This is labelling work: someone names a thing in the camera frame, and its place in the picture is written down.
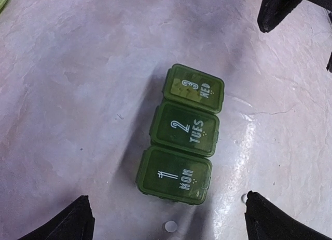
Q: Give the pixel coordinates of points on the white round pill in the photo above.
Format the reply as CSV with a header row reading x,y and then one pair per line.
x,y
244,198
170,226

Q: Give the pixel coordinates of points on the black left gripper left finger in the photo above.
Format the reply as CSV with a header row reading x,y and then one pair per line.
x,y
76,221

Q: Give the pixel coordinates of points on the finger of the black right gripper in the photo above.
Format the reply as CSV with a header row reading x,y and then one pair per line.
x,y
329,65
272,12

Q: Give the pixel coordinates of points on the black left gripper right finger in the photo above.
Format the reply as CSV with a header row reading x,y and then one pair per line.
x,y
264,220

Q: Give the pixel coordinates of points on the green pill organizer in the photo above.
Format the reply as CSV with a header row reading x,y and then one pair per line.
x,y
183,136

